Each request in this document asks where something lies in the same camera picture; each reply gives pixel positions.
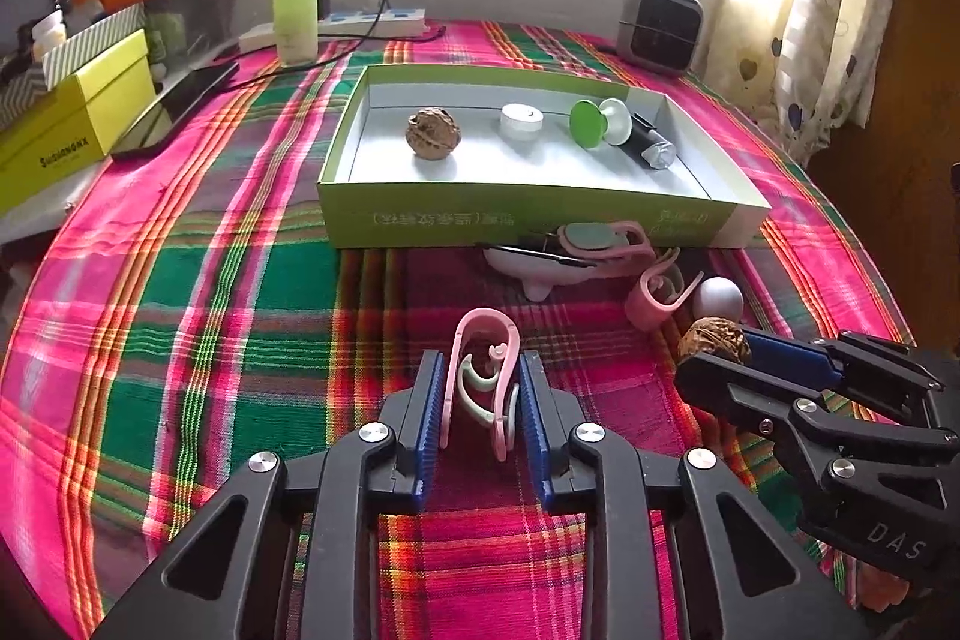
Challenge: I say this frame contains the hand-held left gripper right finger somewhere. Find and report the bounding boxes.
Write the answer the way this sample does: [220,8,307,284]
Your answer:
[517,349,863,640]

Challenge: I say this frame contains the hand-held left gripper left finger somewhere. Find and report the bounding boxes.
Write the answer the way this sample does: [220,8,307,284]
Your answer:
[90,347,451,640]

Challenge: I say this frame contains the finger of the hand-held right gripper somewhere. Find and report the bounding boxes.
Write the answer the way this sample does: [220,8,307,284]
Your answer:
[739,325,946,423]
[673,355,960,515]

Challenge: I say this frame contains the brown walnut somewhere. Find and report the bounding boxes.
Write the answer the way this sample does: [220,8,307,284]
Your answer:
[405,109,461,160]
[677,319,751,371]

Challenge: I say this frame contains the white ball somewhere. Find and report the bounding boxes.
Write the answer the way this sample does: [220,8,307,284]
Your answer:
[691,277,745,320]

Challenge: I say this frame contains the pink and green clip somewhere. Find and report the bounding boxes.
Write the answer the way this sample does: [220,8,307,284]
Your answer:
[626,246,706,332]
[544,220,650,277]
[439,308,522,462]

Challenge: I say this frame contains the green and white cardboard box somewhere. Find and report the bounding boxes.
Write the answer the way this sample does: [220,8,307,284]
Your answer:
[315,62,773,251]

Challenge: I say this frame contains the black bike light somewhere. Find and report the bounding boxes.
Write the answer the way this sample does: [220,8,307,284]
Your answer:
[622,111,677,171]

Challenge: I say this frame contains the green and white spool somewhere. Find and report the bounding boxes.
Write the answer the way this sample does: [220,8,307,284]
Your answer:
[568,98,632,152]

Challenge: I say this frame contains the white round container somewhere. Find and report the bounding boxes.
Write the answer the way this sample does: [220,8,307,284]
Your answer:
[499,104,545,142]

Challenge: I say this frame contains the plaid blanket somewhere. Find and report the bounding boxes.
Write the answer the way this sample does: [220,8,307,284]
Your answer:
[0,17,920,640]

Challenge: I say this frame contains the brown wooden wardrobe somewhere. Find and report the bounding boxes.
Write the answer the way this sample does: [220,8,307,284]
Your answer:
[806,0,960,341]

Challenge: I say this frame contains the grey fan heater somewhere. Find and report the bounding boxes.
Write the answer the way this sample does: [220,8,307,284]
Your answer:
[615,0,708,79]

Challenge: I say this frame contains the heart print curtain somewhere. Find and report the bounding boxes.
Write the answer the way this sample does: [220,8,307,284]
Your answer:
[720,0,901,161]

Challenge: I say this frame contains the black phone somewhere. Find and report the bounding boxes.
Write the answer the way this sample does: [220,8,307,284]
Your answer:
[111,61,241,161]

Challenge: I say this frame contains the white power strip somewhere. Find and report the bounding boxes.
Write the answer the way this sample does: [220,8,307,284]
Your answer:
[238,6,427,52]

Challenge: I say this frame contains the glass tank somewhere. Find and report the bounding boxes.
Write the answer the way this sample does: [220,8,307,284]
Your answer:
[146,0,248,79]

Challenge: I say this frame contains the yellow-green box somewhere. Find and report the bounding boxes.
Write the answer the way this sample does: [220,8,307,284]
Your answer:
[0,29,155,217]

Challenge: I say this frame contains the green striped box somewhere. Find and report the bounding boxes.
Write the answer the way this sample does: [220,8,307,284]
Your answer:
[0,2,147,124]

